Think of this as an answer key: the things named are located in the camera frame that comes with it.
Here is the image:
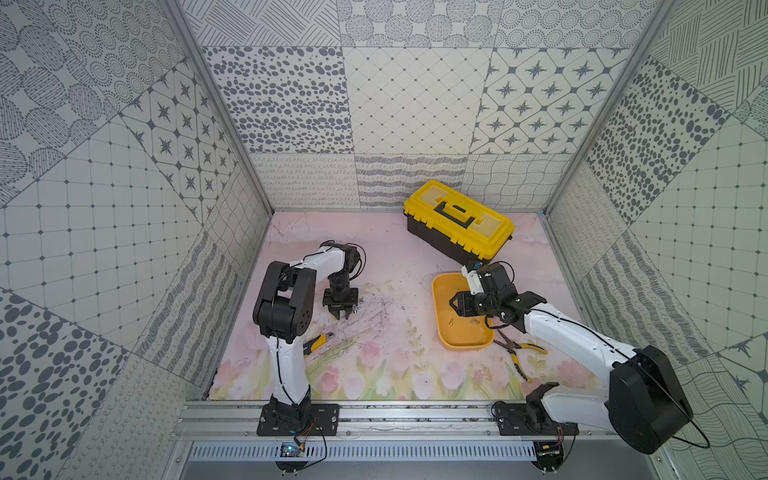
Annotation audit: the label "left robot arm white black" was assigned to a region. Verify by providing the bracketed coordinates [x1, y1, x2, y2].
[252, 240, 367, 431]

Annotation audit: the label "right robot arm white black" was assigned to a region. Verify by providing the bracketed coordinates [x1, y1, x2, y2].
[449, 262, 694, 454]

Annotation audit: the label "yellow plastic storage tray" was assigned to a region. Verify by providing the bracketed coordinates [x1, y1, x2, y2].
[432, 272, 494, 351]

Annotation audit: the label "yellow black utility knife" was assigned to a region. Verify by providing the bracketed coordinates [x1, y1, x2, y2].
[303, 333, 333, 357]

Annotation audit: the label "yellow black toolbox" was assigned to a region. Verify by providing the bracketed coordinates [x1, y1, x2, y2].
[404, 180, 515, 266]

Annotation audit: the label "yellow handled pliers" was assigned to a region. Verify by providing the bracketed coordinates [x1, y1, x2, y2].
[493, 328, 548, 382]

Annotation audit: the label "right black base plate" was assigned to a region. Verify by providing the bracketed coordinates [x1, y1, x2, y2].
[490, 401, 579, 437]

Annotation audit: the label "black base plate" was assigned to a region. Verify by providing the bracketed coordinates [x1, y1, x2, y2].
[257, 399, 340, 437]
[490, 401, 579, 437]

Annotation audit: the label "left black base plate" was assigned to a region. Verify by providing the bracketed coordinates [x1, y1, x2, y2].
[257, 399, 340, 437]

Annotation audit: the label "white slotted cable duct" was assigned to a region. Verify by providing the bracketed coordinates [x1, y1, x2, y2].
[189, 440, 536, 462]

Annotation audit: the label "aluminium mounting rail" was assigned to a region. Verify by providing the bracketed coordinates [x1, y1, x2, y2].
[170, 400, 664, 443]

